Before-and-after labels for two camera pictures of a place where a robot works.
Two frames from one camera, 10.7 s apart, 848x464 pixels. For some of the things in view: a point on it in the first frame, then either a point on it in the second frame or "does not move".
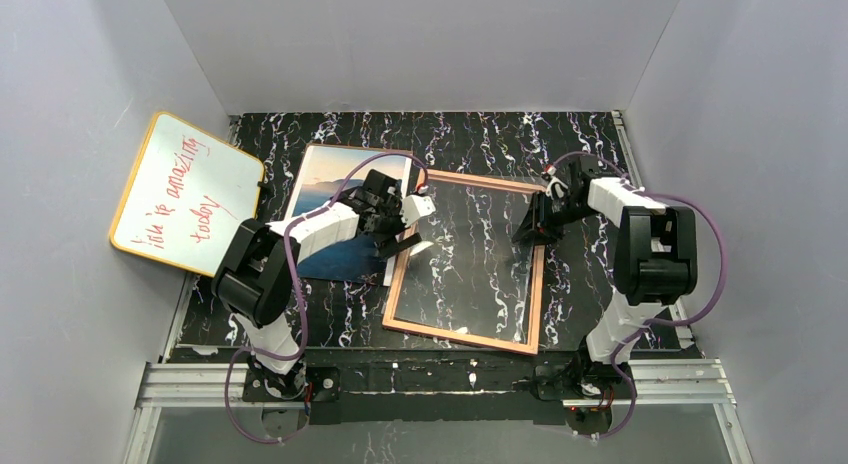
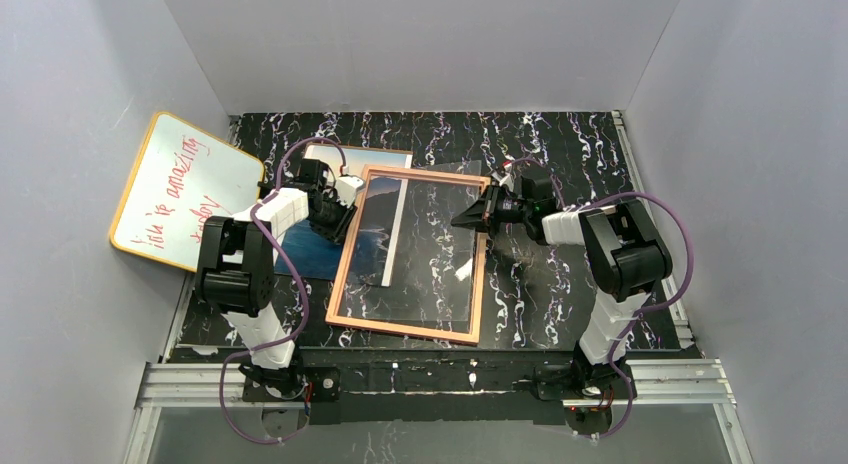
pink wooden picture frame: x=392 y=324 to x=350 y=247
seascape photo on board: x=327 y=172 does not move
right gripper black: x=544 y=209 to x=491 y=209
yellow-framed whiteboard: x=187 y=197 does not move
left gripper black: x=389 y=226 to x=338 y=219
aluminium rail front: x=685 y=385 does not move
